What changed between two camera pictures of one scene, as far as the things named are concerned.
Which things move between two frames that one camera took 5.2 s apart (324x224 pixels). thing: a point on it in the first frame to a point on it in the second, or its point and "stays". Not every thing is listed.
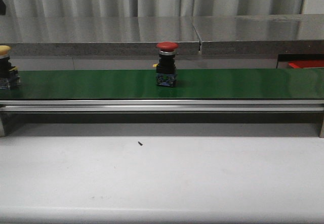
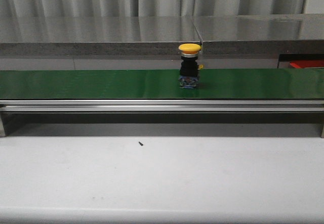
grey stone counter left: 83,43 stays
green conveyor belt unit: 217,90 stays
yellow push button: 9,75 to 188,78
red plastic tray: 306,63 stays
